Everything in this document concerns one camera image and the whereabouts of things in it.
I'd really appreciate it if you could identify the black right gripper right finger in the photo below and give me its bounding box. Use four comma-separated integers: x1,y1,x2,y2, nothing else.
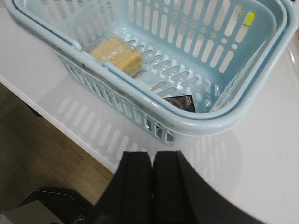
153,151,261,224

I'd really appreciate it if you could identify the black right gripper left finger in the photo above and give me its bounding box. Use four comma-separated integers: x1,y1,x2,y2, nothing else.
94,152,152,224

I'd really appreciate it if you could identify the packaged yellow bread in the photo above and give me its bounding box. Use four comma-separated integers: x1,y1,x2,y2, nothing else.
90,37,143,77

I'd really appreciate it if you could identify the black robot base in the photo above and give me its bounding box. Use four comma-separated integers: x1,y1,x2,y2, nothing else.
19,187,94,224

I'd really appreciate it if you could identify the light blue plastic basket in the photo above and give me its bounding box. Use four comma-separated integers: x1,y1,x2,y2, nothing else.
4,0,298,145

